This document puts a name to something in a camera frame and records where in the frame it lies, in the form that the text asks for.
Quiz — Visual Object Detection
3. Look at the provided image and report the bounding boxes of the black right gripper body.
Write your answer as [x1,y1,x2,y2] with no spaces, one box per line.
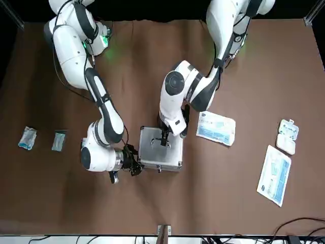
[121,146,135,170]

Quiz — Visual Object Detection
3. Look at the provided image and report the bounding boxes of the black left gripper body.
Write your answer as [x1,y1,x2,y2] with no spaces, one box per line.
[158,111,170,129]

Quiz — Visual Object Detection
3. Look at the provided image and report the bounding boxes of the aluminium first-aid case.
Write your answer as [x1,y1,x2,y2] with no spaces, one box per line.
[138,125,184,174]

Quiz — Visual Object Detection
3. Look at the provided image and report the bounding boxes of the clear teal bandage packet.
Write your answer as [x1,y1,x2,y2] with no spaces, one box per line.
[51,129,69,153]

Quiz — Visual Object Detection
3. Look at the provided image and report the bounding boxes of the crumpled white gauze packet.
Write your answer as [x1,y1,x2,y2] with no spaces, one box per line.
[18,126,38,152]

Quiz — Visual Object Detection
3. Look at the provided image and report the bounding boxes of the wide white blue flat packet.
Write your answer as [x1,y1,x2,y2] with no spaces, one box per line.
[196,110,237,147]

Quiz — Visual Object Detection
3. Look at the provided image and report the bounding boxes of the white side desk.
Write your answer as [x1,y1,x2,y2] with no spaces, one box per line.
[0,233,325,244]

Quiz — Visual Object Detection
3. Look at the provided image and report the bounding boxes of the white plastic hinged box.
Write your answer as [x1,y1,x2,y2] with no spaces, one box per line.
[275,118,300,156]

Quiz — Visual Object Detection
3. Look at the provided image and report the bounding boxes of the long white blue flat packet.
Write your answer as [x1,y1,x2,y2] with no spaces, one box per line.
[256,144,293,207]

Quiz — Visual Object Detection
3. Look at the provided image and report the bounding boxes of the aluminium frame post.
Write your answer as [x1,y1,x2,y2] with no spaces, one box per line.
[304,0,325,26]
[156,224,172,244]
[0,0,25,29]

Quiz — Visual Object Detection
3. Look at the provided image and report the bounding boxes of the black desk cable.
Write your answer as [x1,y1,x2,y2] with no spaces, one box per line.
[273,217,325,237]

